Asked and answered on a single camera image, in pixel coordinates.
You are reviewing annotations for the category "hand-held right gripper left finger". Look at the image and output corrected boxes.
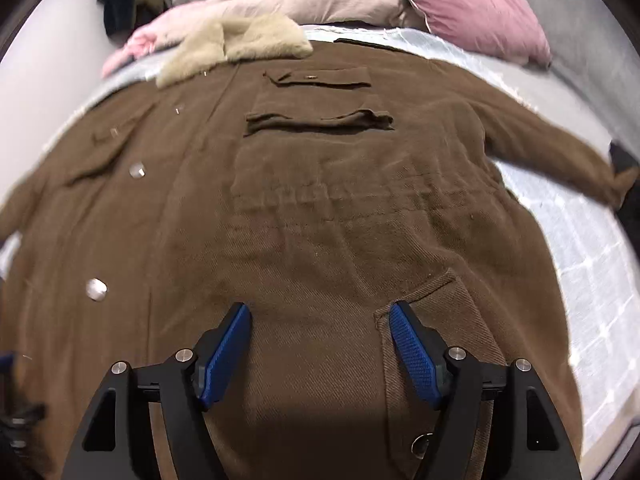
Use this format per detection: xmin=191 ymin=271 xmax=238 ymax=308
xmin=60 ymin=302 xmax=252 ymax=480

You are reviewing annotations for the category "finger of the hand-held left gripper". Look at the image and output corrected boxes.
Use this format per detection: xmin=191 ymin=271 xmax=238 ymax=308
xmin=0 ymin=400 xmax=47 ymax=468

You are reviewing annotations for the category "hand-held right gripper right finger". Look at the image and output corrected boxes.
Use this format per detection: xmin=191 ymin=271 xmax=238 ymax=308
xmin=388 ymin=301 xmax=584 ymax=480

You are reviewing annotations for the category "brown coat with fur collar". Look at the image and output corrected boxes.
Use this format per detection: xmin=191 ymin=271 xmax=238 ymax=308
xmin=0 ymin=14 xmax=640 ymax=480

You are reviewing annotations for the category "light blue checked blanket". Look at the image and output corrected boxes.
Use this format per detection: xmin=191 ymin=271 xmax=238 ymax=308
xmin=0 ymin=25 xmax=640 ymax=466

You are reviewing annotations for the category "pink fluffy cloth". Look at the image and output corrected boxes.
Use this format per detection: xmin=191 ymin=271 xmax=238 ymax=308
xmin=101 ymin=2 xmax=211 ymax=78

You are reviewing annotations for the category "pink pillow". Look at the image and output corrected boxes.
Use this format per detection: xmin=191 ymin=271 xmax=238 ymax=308
xmin=382 ymin=0 xmax=552 ymax=67

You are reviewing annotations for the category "grey bed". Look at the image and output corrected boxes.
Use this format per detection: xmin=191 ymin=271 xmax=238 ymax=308
xmin=480 ymin=0 xmax=640 ymax=143

